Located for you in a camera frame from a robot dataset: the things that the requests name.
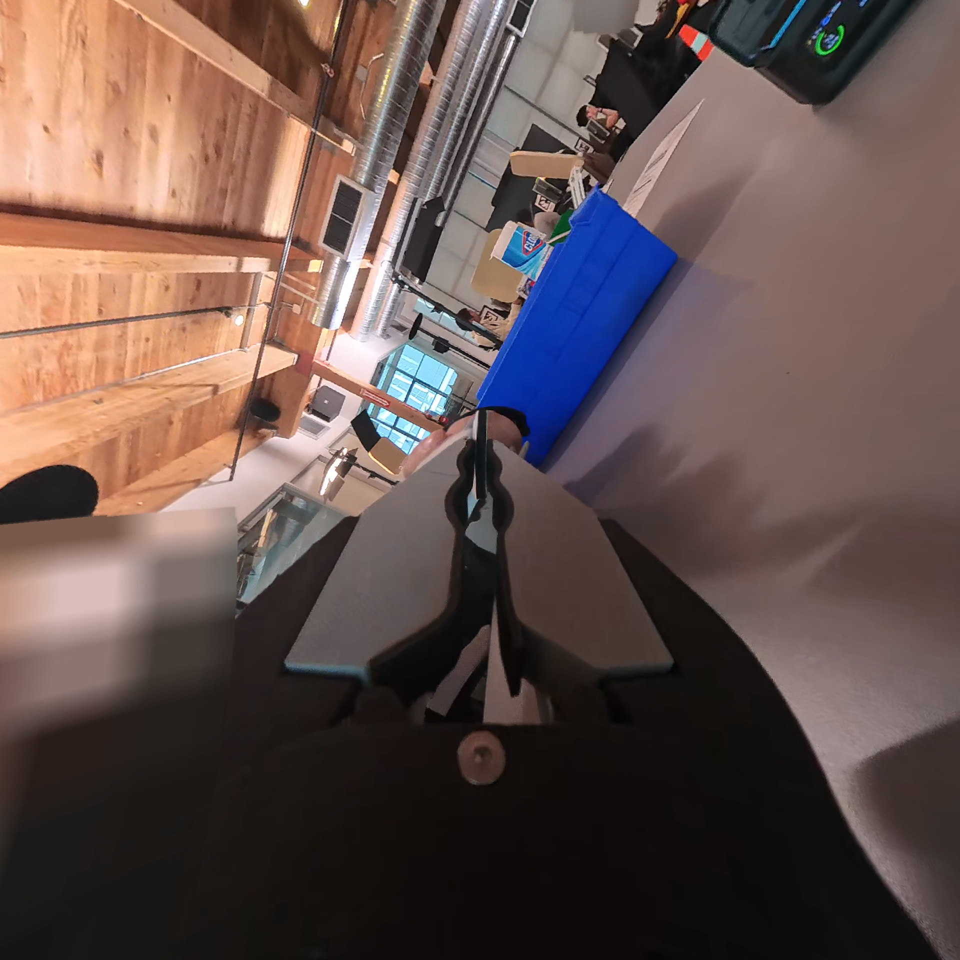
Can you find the black softbox light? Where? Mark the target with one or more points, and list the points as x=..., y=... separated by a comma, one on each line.
x=424, y=240

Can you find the white air vent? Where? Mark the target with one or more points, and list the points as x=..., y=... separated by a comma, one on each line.
x=343, y=217

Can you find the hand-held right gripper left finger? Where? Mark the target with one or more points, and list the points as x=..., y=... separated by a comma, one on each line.
x=382, y=585

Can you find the blue plastic bin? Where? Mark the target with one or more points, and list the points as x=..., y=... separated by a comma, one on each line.
x=585, y=300

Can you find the glass window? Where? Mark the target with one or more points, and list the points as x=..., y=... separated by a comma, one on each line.
x=420, y=375

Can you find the studio lamp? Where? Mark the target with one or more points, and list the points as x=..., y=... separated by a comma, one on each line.
x=341, y=465

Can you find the white wipes canister blue label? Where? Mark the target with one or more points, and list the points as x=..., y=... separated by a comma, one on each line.
x=521, y=247

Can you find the silver spiral duct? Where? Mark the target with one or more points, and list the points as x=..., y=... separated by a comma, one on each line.
x=390, y=112
x=465, y=112

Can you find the black box device blue trim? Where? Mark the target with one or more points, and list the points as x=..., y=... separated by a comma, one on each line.
x=795, y=75

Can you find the printed white paper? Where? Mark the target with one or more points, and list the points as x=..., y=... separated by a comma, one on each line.
x=660, y=161

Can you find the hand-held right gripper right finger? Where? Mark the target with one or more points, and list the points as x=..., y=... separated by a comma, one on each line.
x=585, y=592

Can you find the orange traffic cone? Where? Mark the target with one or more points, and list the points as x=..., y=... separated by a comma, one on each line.
x=694, y=41

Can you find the tan cardboard board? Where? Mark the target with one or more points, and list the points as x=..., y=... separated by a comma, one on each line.
x=540, y=165
x=491, y=277

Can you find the black speaker box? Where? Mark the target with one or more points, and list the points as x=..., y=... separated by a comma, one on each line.
x=328, y=403

